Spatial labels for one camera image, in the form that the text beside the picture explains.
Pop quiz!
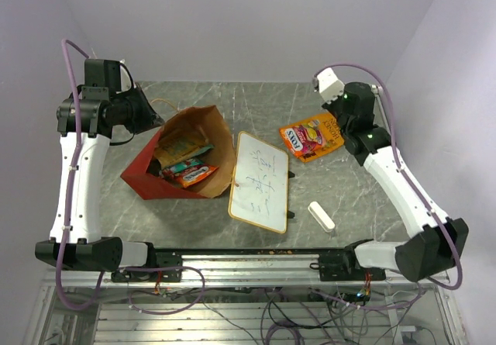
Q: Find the orange honey snack bag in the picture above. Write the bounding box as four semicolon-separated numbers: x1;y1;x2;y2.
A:
285;112;344;163

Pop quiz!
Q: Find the orange white Fox's candy bag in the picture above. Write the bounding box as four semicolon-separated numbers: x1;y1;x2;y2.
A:
279;120;326;157

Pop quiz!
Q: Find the brown teal chips bag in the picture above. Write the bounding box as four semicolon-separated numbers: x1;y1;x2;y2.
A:
153;129;215;169

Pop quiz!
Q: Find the red Doritos bag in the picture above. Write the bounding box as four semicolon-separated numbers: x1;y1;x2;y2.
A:
159;157;204;179

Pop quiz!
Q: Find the red brown paper bag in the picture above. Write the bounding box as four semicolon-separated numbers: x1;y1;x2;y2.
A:
121;105;236;200

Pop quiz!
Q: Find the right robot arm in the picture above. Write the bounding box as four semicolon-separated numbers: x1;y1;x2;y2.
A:
316;81;469;282

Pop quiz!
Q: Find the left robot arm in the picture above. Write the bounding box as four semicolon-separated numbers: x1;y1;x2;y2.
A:
35;59;164;281

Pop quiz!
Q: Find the white whiteboard eraser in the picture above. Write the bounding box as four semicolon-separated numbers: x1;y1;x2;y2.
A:
308;201;336;233

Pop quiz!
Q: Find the yellow framed whiteboard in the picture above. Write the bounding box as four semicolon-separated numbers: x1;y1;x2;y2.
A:
228;131;289;234

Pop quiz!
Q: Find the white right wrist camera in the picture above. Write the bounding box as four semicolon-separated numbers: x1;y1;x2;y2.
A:
312;67;344;103

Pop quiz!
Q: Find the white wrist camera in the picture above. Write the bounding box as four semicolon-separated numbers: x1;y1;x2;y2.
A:
119;59;136;91
312;67;344;103

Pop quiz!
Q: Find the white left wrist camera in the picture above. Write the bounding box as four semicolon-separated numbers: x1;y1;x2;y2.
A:
119;59;136;91

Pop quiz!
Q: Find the aluminium mounting rail frame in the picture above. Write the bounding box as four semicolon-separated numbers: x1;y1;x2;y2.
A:
22;83;470;345

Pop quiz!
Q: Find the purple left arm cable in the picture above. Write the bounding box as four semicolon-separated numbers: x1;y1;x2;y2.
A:
55;38;206;316

